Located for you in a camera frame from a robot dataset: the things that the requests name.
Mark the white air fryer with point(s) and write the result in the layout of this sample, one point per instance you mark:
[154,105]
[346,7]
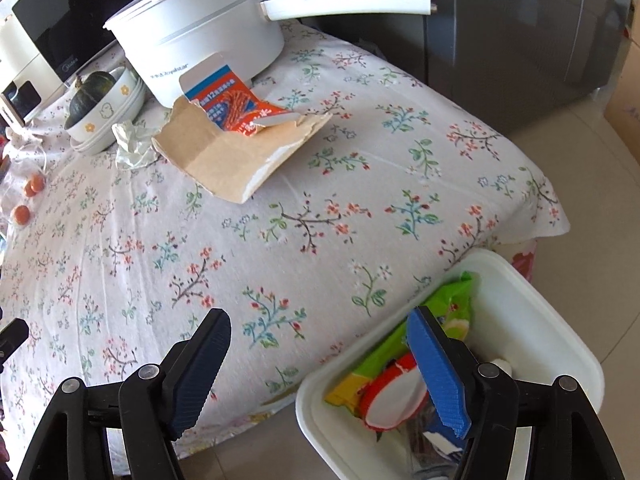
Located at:
[25,50]

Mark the green snack packet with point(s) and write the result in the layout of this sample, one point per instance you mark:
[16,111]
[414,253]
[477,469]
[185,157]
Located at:
[390,360]

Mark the crumpled white tissue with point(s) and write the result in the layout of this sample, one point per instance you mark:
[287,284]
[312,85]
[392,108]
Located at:
[130,142]

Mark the white microwave oven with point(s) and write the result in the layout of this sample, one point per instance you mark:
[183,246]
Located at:
[60,20]

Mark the white plastic bin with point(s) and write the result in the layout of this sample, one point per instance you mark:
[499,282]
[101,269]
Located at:
[525,300]

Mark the torn brown cardboard box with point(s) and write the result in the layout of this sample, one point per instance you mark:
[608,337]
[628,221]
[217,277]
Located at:
[225,160]

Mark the brown cardboard carton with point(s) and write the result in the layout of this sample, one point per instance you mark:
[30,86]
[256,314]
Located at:
[627,105]

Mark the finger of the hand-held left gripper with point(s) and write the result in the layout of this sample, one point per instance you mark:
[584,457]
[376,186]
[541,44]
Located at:
[12,337]

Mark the grey refrigerator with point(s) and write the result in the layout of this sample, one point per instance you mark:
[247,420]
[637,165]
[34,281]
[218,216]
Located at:
[500,35]

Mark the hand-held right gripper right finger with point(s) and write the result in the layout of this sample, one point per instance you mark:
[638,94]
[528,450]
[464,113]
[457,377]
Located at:
[437,375]

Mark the floral tablecloth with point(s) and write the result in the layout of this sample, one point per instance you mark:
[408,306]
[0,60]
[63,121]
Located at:
[300,220]

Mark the clear plastic bag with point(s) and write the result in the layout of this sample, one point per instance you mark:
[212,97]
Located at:
[10,180]

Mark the orange tangerine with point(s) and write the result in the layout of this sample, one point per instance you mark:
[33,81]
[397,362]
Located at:
[35,185]
[21,214]

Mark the white flower print bowls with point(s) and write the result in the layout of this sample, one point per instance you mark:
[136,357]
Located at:
[110,115]

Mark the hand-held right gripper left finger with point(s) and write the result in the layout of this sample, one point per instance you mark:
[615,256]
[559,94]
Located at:
[202,370]

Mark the white electric pot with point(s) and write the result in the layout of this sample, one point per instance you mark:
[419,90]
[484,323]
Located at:
[200,35]

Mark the dark green pumpkin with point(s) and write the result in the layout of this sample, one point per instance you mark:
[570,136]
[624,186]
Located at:
[90,97]

